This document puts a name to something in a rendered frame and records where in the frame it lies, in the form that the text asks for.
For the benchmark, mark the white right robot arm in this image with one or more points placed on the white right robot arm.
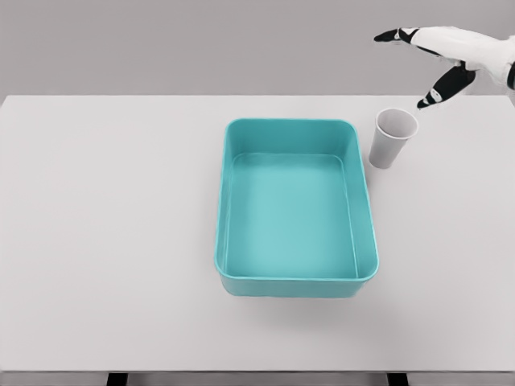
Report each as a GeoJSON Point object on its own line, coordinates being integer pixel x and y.
{"type": "Point", "coordinates": [503, 58]}

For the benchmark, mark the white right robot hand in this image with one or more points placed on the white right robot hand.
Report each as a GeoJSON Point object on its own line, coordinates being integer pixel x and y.
{"type": "Point", "coordinates": [450, 42]}

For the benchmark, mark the teal rectangular plastic basket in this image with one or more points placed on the teal rectangular plastic basket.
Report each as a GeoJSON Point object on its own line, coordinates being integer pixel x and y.
{"type": "Point", "coordinates": [295, 213]}

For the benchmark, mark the white paper cup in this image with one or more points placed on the white paper cup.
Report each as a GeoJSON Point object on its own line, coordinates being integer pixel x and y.
{"type": "Point", "coordinates": [391, 136]}

